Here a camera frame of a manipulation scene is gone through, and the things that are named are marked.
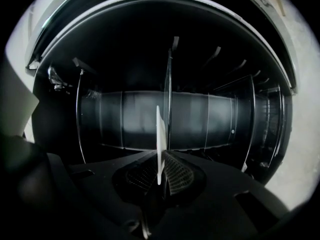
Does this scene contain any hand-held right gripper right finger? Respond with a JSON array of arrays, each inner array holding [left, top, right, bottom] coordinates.
[[161, 150, 208, 201]]

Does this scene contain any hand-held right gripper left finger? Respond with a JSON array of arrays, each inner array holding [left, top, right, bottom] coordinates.
[[112, 151, 159, 205]]

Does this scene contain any dark fridge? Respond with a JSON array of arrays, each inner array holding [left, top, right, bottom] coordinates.
[[24, 0, 299, 185]]

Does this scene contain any clear plastic fridge drawer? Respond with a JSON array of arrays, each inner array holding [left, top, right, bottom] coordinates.
[[204, 74, 256, 173]]

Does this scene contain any glass fridge shelf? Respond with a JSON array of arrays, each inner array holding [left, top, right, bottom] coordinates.
[[163, 48, 174, 151]]

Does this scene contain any clear fridge bin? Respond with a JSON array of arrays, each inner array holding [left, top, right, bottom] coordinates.
[[257, 85, 286, 169]]

